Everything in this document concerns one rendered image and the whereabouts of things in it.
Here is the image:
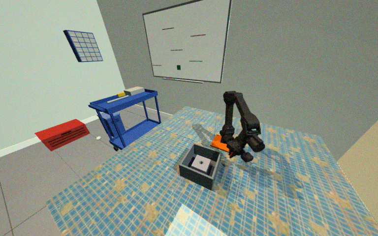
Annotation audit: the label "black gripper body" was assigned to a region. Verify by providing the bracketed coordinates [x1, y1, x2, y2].
[223, 134, 253, 163]

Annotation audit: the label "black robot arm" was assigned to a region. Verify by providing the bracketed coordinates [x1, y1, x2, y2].
[220, 91, 265, 153]

